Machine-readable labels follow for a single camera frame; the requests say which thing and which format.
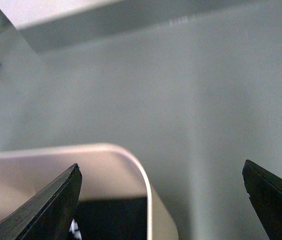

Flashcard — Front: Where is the black printed garment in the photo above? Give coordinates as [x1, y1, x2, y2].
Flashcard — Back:
[74, 197, 147, 240]

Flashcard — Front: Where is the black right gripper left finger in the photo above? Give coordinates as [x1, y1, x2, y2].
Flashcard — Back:
[0, 163, 82, 240]

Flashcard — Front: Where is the beige plastic laundry hamper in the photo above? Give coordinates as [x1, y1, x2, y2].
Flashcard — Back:
[0, 144, 179, 240]

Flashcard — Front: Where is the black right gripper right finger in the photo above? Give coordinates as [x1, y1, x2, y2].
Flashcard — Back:
[242, 160, 282, 240]

